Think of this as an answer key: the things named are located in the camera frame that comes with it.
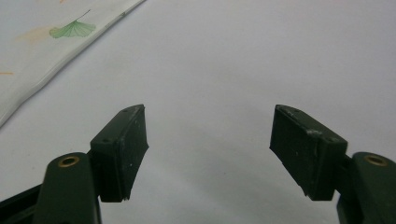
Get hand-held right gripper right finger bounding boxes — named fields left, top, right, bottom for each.
left=269, top=104, right=348, bottom=202

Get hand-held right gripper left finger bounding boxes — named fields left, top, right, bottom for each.
left=89, top=104, right=149, bottom=203

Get white leaf-print pillowcase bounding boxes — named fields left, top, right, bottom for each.
left=0, top=0, right=148, bottom=129

